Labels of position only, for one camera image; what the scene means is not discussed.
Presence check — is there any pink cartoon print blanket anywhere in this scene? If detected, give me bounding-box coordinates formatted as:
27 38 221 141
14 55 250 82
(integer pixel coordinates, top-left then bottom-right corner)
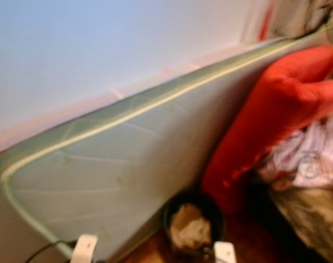
260 112 333 190

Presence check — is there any bed with beige floral sheet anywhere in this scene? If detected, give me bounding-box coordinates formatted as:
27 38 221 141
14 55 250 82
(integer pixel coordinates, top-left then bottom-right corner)
268 184 333 262

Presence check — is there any large red covered cushion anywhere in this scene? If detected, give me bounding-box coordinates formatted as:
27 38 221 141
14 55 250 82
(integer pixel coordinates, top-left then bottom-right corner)
200 45 333 214

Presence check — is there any black round bin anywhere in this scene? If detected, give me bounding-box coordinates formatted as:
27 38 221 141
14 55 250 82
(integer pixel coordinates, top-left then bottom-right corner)
162 192 225 258

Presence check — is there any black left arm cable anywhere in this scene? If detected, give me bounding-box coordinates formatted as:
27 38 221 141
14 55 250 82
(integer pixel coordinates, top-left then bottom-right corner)
24 239 78 263

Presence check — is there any grey-green upright mattress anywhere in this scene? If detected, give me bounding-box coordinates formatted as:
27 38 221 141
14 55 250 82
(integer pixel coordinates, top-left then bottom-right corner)
0 25 333 263

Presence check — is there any crumpled brown paper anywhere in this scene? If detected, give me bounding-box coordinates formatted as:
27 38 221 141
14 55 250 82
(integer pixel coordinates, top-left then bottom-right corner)
169 203 214 253

